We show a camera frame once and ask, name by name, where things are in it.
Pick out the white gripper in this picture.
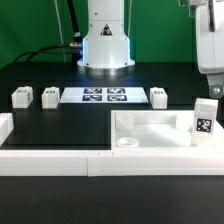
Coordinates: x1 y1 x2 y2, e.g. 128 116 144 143
195 0 224 98

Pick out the white square tabletop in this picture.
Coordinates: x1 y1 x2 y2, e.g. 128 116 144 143
111 110 224 150

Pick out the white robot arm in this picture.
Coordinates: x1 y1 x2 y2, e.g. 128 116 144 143
77 0 224 98

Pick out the white U-shaped fence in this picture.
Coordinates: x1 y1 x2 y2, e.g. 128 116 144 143
0 113 224 177

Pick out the white sheet with tags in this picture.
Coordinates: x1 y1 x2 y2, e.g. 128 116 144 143
60 87 148 103

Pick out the black hose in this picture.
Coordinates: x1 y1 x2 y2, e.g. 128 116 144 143
65 0 83 44

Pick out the black cable with connector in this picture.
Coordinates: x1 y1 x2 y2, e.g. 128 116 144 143
13 41 83 64

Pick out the white thin cable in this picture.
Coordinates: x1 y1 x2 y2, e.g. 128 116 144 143
53 0 67 63

